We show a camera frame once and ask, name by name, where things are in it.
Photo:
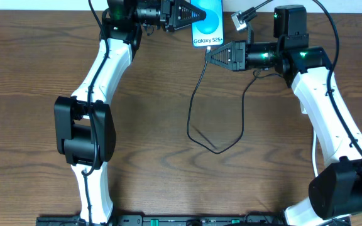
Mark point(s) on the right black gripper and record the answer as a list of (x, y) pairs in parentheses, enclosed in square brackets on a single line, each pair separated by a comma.
[(239, 56)]

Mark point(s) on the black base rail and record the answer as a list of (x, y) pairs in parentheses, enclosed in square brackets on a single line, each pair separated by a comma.
[(139, 220)]

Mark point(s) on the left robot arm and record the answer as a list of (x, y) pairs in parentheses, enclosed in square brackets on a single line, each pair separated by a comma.
[(84, 128)]

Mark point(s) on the blue Galaxy smartphone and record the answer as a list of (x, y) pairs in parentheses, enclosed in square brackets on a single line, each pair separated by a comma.
[(210, 31)]

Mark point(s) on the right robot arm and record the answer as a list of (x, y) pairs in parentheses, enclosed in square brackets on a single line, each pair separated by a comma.
[(336, 192)]

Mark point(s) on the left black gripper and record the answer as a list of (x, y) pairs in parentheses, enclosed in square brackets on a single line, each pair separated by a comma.
[(167, 16)]

